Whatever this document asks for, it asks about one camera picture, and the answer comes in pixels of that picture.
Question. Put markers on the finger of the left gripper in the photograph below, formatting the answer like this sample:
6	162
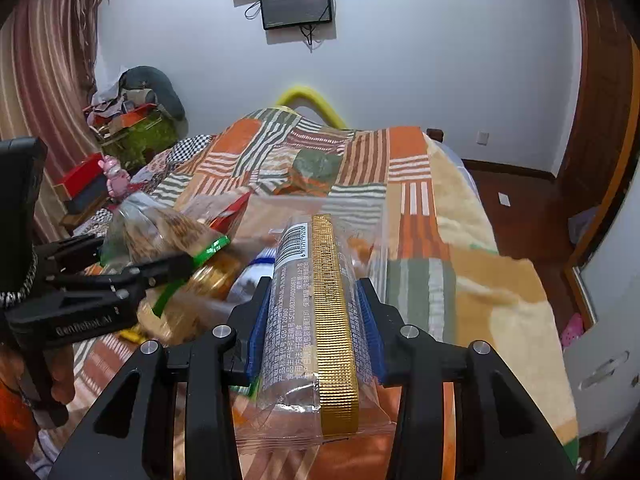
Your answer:
174	267
70	255

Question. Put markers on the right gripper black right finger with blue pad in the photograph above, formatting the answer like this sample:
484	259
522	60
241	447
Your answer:
500	431

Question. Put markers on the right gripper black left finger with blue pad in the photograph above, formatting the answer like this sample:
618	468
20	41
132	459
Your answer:
128	433

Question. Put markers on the clear bag green strip snacks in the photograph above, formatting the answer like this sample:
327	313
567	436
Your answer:
144	230

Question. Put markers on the clear gold strip snack pack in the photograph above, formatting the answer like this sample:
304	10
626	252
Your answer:
316	382

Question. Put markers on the person's left hand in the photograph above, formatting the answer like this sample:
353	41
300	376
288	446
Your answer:
61	368

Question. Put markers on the red gift box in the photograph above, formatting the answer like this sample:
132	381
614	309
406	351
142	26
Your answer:
77	179

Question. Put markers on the pink plush toy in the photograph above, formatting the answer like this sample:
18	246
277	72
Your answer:
117	178

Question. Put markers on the white suitcase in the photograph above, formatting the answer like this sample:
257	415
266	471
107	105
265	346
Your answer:
603	367

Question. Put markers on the patchwork striped blanket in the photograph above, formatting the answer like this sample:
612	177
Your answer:
416	217

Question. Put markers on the grey plush pillow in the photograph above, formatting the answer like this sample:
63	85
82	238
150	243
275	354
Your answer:
144	77

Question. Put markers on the striped red curtain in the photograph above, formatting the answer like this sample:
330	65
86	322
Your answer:
48	51

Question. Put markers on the wooden door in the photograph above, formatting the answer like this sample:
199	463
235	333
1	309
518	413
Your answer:
603	107

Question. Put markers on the yellow padded bed rail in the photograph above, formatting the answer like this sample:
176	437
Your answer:
311	98

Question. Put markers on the small black wall monitor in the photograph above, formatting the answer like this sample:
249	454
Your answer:
288	13

